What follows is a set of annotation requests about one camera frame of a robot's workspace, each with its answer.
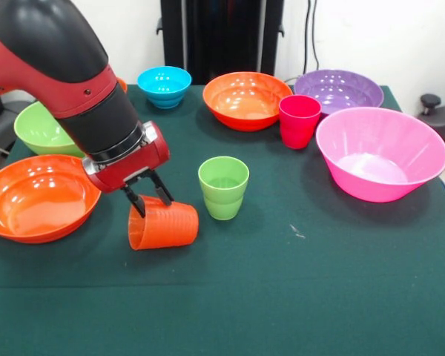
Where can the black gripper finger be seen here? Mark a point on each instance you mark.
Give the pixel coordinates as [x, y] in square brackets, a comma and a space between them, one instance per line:
[162, 191]
[135, 202]

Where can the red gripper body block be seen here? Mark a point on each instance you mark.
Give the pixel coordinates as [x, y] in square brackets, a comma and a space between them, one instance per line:
[133, 165]

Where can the orange cup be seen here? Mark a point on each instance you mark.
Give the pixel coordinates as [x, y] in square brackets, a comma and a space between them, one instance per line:
[170, 230]

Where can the green cup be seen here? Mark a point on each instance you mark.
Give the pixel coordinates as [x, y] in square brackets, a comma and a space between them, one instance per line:
[224, 204]

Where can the wide orange bowl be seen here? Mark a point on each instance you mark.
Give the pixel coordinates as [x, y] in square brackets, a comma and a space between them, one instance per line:
[41, 204]
[244, 104]

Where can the crimson red cup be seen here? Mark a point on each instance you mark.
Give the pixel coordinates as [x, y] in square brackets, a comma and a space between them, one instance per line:
[298, 126]

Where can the purple bowl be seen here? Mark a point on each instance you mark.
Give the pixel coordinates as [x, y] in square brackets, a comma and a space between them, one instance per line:
[337, 89]

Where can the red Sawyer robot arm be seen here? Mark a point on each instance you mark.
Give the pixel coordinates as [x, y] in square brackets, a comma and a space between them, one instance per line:
[41, 37]

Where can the small deep orange bowl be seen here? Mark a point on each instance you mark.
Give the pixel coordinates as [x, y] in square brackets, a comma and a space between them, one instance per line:
[123, 86]

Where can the small blue bowl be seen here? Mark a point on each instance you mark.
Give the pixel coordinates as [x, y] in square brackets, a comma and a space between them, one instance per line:
[163, 85]

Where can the green bowl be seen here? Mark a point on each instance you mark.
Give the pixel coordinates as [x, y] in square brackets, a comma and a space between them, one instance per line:
[41, 133]

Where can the dark green tablecloth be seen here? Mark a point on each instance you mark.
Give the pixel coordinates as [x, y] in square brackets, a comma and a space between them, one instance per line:
[222, 296]

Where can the large pink bowl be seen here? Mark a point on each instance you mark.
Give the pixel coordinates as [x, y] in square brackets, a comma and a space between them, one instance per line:
[382, 178]

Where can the black round knob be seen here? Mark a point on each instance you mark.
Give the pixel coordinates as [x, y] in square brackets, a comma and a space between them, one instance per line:
[430, 100]

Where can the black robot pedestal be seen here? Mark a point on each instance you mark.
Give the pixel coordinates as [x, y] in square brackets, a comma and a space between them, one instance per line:
[215, 37]

